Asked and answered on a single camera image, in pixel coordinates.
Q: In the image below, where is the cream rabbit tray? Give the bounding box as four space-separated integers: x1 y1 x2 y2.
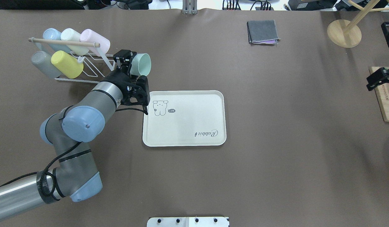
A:
142 90 226 148

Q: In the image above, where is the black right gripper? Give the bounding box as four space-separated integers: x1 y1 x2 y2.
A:
367 67 389 91

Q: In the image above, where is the white wire cup rack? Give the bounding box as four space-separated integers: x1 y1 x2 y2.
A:
28 37 116 84

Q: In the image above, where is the white cup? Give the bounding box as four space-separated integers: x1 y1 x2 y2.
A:
60 28 89 56

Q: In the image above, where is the folded grey cloth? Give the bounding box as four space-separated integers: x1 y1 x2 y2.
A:
247 20 280 45

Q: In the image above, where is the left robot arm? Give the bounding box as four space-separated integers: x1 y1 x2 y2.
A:
0 50 151 221

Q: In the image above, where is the pink cup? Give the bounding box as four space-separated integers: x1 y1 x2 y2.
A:
80 29 111 54

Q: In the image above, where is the yellow cup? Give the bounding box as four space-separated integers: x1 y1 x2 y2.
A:
51 50 84 79

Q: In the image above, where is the aluminium frame post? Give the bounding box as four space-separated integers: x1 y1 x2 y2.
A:
182 0 198 15

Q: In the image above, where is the wooden mug tree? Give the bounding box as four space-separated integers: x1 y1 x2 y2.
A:
327 0 389 48

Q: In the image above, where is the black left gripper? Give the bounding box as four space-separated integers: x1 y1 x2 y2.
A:
103 50 150 115

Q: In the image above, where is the bamboo cutting board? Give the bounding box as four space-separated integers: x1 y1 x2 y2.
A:
373 83 389 122

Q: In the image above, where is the green cup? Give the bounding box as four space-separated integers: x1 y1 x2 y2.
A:
130 53 152 76

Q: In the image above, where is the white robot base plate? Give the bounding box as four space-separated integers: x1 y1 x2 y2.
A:
147 216 230 227

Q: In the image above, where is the blue cup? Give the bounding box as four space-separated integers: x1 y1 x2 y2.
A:
42 28 71 54

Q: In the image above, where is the grey cup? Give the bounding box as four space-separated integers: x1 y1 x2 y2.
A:
31 51 62 79

